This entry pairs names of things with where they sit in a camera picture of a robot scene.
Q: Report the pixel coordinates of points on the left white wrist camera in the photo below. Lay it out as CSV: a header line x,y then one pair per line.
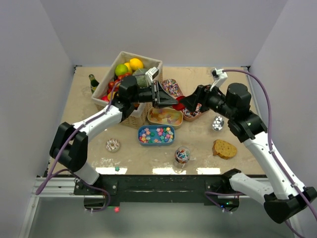
x,y
151,74

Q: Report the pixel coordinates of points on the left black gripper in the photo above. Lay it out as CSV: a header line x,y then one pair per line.
x,y
162,97

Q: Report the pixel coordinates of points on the sprinkled donut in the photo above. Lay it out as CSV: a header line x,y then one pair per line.
x,y
113,145

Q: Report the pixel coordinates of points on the pink tray swirl lollipops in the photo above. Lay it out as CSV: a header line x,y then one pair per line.
x,y
171,87

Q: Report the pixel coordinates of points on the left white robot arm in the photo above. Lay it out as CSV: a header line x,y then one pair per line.
x,y
70,145

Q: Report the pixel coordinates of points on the blue tray star candies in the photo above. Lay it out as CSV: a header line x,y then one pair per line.
x,y
156,135

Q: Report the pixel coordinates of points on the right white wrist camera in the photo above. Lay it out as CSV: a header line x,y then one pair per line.
x,y
219,77

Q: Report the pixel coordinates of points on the yellow tray gummy candies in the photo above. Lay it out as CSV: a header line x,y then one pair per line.
x,y
165,116

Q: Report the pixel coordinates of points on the red apple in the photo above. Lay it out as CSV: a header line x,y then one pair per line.
x,y
105,98

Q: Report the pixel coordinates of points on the silver metal scoop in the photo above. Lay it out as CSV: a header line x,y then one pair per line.
x,y
218,123

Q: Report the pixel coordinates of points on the pink tray of lollipops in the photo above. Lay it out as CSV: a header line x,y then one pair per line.
x,y
191,116

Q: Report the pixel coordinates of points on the green cantaloupe melon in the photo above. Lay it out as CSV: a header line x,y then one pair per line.
x,y
141,78

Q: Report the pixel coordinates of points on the green glass bottle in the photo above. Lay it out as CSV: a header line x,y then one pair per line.
x,y
93,83

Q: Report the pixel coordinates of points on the black base mount frame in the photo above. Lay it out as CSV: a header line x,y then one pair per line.
x,y
112,190

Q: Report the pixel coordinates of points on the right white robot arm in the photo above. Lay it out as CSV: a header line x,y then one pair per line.
x,y
287,195

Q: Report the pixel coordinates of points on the bread slice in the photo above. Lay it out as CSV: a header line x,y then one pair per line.
x,y
223,149

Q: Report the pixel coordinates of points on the green lime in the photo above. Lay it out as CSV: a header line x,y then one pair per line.
x,y
121,69

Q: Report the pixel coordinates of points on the yellow lemon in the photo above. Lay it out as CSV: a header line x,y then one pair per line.
x,y
136,64

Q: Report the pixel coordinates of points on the aluminium rail frame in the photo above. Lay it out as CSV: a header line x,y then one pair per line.
x,y
55,212

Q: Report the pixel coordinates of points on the clear glass jar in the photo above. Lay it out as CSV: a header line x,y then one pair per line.
x,y
181,158

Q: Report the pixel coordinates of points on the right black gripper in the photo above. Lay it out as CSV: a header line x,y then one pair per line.
x,y
203,90

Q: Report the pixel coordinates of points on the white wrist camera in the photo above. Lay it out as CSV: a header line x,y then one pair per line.
x,y
151,74
219,77

